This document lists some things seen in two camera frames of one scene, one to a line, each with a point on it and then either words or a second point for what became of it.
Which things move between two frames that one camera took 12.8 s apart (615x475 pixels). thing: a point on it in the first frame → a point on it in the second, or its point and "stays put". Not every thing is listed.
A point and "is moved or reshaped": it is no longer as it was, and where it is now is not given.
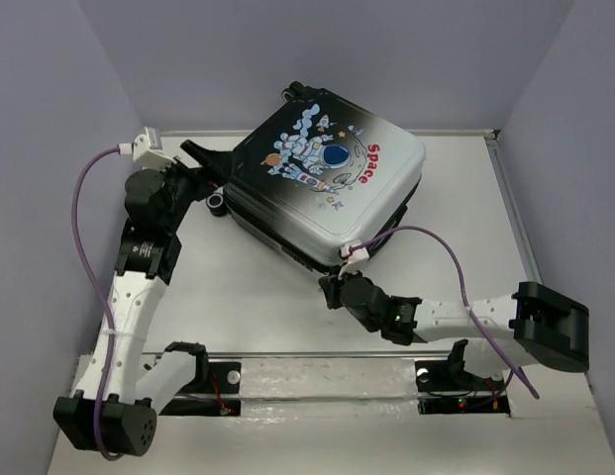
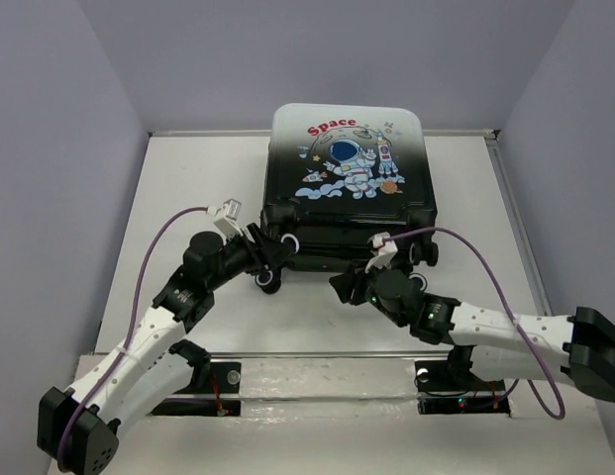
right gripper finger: [332, 287] → [351, 286]
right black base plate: [443, 376] stays put
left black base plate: [212, 377] stays put
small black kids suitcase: [318, 173] is moved or reshaped
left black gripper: [219, 164] → [274, 252]
